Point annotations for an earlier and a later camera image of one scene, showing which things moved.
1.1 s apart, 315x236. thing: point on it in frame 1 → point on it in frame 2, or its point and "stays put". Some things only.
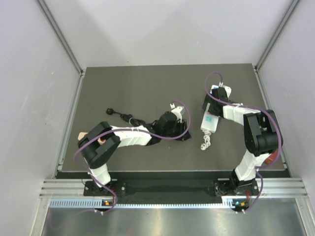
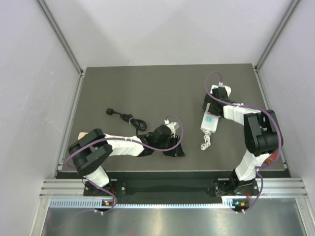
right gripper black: [207, 100] stays put
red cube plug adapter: [271, 158] stays put
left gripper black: [182, 129] → [176, 152]
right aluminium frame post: [279, 28] stays put
